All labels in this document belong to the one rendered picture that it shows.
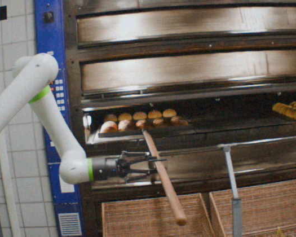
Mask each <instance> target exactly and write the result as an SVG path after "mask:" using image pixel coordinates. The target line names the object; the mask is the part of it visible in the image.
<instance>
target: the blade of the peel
mask: <svg viewBox="0 0 296 237"><path fill-rule="evenodd" d="M188 124H189V125H176V126H165V127H158V128H154V127H153V128H149V133H159V132H165V131H176V130H187V129H193V127H192V124H190V123H188ZM135 129H136V127H135ZM142 133H143V132H142V129H136V130H125V131H118V128H117V131H113V132H107V133H101V129H100V130H99V132H98V138H102V137H119V136H125V135H136V134H142Z"/></svg>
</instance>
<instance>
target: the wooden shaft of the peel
mask: <svg viewBox="0 0 296 237"><path fill-rule="evenodd" d="M143 134H144V136H145V139H146V141H147V144H148V147H149V150H150V152H151V154H152V156H157V158H160V156H159V154H158V152H157V150H156V148H155V146H154V142H153V140H152V138H151V135H150V133H149V131H148V130H145V131H144V132H143ZM154 164H155V167H156V169H157V172H158V175H159V177H160V180H161V182H162V185H163V188H164V192H165V194H166V196H167V199H168V201H169V206H170V208H171V210H172V213H173V215H174V218H175V221H176V224H177V225H178V226H184V225H185V224H186V223H187V218H186V216H185V214H184V212H183V208H182V206H181V204H180V202H179V200H178V197H177V195H176V193H175V191H174V189H173V186H172V184H171V182H170V179H169V177H168V175H167V173H166V170H165V167H164V165H163V163H162V161H158V162H154Z"/></svg>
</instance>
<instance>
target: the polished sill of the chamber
mask: <svg viewBox="0 0 296 237"><path fill-rule="evenodd" d="M294 130H296V122H292V123H287V124H277V125H267V126H257V127H252V128H241V129H230V130H220V131H208V132H202V133H190V134H180V135H168V136H161V137H151V138H152V140H153V142H154V145H155V146H158V145H165V144H176V143H188V142H199V141H209V140H216V139H227V138H237V137H248V136H254V135H263V134H271V133H279V132H285V131H294ZM147 146H148V144H147V141H146V139H145V138H139V139H122V140H115V141H103V142H92V143H87V145H86V147H87V152H90V151H101V150H112V149H114V150H117V149H124V148H135V147H147Z"/></svg>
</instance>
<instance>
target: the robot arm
mask: <svg viewBox="0 0 296 237"><path fill-rule="evenodd" d="M57 74H58V63H57V61H56V60H55V58H54V57H53V56H51V55H49V54H37V55H36V56H25V57H21V58H20V59H18V60H17V61H16V62H15V64H14V66H13V67H12V75H13V78H14V80H13V81H12V83H11V84H10V85H9V86H7V88H6V89H5V90H4V92H2V94H1V95H0V132H1V131H2V130H3V129H4V128H5V126H6V125H7V124H8V123H9V121H11V119H12V118H13V117H14V116H15V115H16V114H17V113H18V112H19V111H20V110H21V109H22V108H23V107H24V106H25V105H26V104H27V103H28V104H29V105H30V107H31V109H33V111H34V113H35V114H36V115H37V117H38V118H39V120H40V122H41V123H42V124H43V126H44V128H45V129H46V130H47V133H48V135H49V136H50V138H51V139H52V142H53V144H54V146H55V147H56V149H57V151H58V154H59V156H60V158H61V164H60V168H59V174H60V177H61V179H62V180H63V181H64V182H65V183H68V184H70V185H74V184H79V183H82V182H91V181H101V180H104V181H106V180H107V176H109V178H112V177H121V178H123V180H124V181H125V183H126V184H127V183H129V182H131V181H136V180H140V179H148V178H149V175H150V174H151V173H158V172H157V169H156V168H150V169H149V170H140V169H130V165H131V164H135V163H139V162H144V161H149V162H158V161H166V157H163V158H157V156H148V155H147V153H146V152H127V151H122V155H121V157H119V158H117V159H107V161H106V160H105V157H98V158H92V159H86V154H85V152H84V150H83V148H82V147H81V146H80V145H79V143H78V142H77V141H76V139H75V137H74V136H73V134H72V133H71V132H70V130H69V128H68V125H67V124H66V123H65V121H64V118H63V116H62V115H61V113H60V111H59V107H58V106H57V104H56V102H55V98H54V96H53V94H52V91H51V89H50V87H49V84H50V83H52V82H53V81H54V79H55V78H56V76H57ZM126 156H145V157H142V158H139V159H135V160H130V161H128V160H126V159H124V157H126ZM129 173H143V174H145V175H140V176H136V177H131V178H129V177H126V176H127V175H128V174H129Z"/></svg>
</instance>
